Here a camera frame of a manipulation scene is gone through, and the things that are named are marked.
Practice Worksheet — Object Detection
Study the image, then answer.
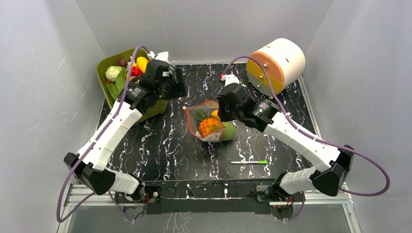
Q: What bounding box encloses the yellow orange fruit toy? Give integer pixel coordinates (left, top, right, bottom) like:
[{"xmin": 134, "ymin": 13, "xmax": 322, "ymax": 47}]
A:
[{"xmin": 210, "ymin": 110, "xmax": 220, "ymax": 120}]

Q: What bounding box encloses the green cabbage toy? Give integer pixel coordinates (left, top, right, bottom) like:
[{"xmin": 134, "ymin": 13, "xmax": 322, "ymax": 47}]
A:
[{"xmin": 220, "ymin": 121, "xmax": 237, "ymax": 141}]

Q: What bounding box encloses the orange pineapple toy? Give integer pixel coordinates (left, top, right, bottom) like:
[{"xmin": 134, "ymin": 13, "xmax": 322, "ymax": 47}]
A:
[{"xmin": 195, "ymin": 110, "xmax": 220, "ymax": 137}]

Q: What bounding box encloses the clear zip bag orange zipper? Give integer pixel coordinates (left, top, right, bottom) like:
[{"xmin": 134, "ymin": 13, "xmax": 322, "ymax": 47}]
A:
[{"xmin": 183, "ymin": 100, "xmax": 237, "ymax": 143}]

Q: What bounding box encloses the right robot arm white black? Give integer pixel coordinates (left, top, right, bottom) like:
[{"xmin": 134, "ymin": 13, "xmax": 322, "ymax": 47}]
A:
[{"xmin": 217, "ymin": 83, "xmax": 353, "ymax": 201}]

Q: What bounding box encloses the yellow squash toy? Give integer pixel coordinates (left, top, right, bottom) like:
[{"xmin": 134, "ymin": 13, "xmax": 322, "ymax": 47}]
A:
[{"xmin": 136, "ymin": 56, "xmax": 149, "ymax": 73}]

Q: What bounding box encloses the white garlic toy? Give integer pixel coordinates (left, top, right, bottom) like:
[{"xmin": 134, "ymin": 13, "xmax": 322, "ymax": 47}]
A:
[{"xmin": 126, "ymin": 56, "xmax": 135, "ymax": 71}]

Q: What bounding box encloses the dark purple round fruit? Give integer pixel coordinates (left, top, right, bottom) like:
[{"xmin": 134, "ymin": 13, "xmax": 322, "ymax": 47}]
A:
[{"xmin": 116, "ymin": 58, "xmax": 128, "ymax": 67}]

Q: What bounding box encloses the green leafy vegetable toy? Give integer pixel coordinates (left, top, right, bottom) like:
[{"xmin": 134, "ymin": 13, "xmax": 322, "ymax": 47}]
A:
[{"xmin": 106, "ymin": 68, "xmax": 127, "ymax": 100}]

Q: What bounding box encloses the green white pen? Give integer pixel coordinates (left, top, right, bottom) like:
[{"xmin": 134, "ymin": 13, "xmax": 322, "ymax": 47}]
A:
[{"xmin": 230, "ymin": 161, "xmax": 268, "ymax": 165}]

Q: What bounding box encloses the white orange yellow drawer box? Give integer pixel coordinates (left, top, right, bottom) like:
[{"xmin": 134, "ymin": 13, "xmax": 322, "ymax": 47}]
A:
[{"xmin": 246, "ymin": 38, "xmax": 306, "ymax": 97}]

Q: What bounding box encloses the white green cauliflower toy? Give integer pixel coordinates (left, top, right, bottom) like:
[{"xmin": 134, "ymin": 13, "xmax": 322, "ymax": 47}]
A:
[{"xmin": 105, "ymin": 66, "xmax": 124, "ymax": 83}]

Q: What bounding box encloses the olive green plastic bin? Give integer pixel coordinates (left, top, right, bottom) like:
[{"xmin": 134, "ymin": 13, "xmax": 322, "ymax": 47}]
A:
[{"xmin": 96, "ymin": 49, "xmax": 168, "ymax": 124}]

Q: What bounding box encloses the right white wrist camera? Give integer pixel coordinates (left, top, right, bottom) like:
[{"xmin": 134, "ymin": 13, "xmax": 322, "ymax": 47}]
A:
[{"xmin": 220, "ymin": 74, "xmax": 240, "ymax": 86}]

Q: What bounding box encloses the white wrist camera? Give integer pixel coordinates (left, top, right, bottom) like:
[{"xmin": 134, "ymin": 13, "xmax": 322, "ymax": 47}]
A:
[
  {"xmin": 148, "ymin": 51, "xmax": 170, "ymax": 64},
  {"xmin": 220, "ymin": 74, "xmax": 240, "ymax": 86}
]

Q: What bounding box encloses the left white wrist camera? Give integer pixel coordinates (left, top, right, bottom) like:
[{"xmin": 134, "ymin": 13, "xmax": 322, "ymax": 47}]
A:
[{"xmin": 148, "ymin": 51, "xmax": 170, "ymax": 64}]

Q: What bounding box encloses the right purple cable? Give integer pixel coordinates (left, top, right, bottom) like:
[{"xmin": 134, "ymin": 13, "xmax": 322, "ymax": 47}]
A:
[{"xmin": 222, "ymin": 56, "xmax": 391, "ymax": 197}]

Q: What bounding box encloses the purple cable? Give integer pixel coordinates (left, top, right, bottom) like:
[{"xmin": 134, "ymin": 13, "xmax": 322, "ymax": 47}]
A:
[
  {"xmin": 56, "ymin": 45, "xmax": 150, "ymax": 223},
  {"xmin": 222, "ymin": 56, "xmax": 391, "ymax": 197}
]

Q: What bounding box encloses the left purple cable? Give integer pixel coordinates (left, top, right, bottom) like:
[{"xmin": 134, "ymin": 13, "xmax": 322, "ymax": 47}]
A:
[{"xmin": 56, "ymin": 45, "xmax": 150, "ymax": 223}]

